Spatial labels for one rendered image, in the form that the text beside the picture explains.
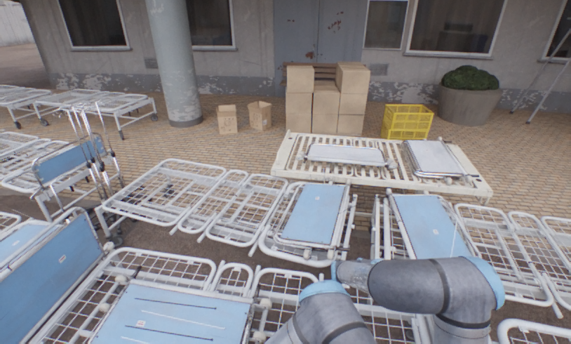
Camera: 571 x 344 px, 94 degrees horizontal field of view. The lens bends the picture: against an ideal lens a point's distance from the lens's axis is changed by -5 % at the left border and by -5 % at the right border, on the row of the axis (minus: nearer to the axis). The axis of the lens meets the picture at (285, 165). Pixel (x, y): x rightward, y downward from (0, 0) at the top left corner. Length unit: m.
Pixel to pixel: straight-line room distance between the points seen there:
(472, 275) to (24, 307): 1.86
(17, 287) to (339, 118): 3.92
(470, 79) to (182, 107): 5.15
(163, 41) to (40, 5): 5.09
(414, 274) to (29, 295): 1.74
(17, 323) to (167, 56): 4.07
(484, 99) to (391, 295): 5.41
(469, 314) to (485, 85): 5.61
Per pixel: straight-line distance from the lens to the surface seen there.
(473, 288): 0.73
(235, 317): 1.56
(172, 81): 5.17
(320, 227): 1.97
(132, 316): 1.73
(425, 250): 2.04
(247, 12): 6.80
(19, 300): 1.89
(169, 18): 5.04
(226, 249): 2.66
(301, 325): 0.73
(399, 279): 0.69
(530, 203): 4.16
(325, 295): 0.71
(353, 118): 4.46
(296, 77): 4.18
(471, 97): 5.88
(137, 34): 8.02
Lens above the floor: 1.89
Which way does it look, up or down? 30 degrees down
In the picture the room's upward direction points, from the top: straight up
